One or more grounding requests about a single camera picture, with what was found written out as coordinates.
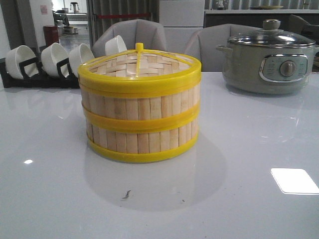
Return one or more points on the red bin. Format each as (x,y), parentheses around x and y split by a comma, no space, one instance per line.
(51,34)

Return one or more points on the glass pot lid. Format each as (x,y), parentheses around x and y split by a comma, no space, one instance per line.
(271,36)

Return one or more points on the bamboo steamer tier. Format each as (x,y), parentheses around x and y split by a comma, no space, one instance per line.
(140,115)
(143,147)

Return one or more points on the white cabinet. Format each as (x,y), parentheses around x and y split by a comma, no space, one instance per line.
(180,19)

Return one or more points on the black dish rack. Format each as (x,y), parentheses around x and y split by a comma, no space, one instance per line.
(34,75)

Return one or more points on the grey chair left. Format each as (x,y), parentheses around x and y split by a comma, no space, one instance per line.
(150,33)

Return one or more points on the grey chair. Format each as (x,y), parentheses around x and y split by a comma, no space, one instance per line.
(202,44)
(150,33)

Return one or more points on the white bowl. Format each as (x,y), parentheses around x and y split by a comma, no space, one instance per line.
(14,57)
(50,56)
(79,55)
(115,46)

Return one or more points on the grey electric cooking pot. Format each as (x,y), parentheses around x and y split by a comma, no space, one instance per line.
(267,70)

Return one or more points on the woven bamboo steamer lid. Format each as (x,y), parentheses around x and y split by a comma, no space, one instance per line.
(140,73)

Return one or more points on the white bowl right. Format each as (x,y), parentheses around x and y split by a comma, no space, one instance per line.
(115,46)

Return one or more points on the grey chair right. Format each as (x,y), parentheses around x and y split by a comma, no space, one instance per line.
(202,44)

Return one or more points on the white bowl far left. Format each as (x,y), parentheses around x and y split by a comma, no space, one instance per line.
(14,57)

